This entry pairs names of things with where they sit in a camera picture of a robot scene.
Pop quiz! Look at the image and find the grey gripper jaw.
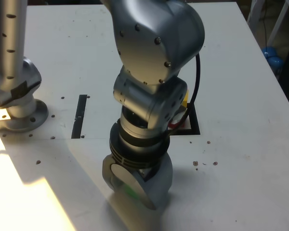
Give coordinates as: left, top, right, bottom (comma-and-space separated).
110, 154, 173, 210
102, 156, 119, 191

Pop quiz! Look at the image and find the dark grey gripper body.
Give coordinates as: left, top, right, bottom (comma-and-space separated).
136, 167, 154, 182

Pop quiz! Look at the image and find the green cube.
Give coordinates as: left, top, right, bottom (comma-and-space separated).
122, 184, 140, 200

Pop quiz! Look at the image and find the red cube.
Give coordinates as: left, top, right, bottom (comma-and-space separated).
169, 112, 187, 129

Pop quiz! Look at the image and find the yellow cube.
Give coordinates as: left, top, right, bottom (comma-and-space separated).
182, 89, 190, 108

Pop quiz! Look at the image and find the black tape square outline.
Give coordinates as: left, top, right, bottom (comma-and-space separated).
169, 102, 201, 136

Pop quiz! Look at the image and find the black tape strip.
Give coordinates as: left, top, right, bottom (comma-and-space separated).
71, 94, 88, 140

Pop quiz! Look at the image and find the blue round object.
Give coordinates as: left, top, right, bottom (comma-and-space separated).
262, 45, 285, 71

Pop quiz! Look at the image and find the thin black hanging cable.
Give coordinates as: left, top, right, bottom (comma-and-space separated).
263, 9, 268, 48

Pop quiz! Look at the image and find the white metal frame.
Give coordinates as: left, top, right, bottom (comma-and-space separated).
246, 0, 289, 46

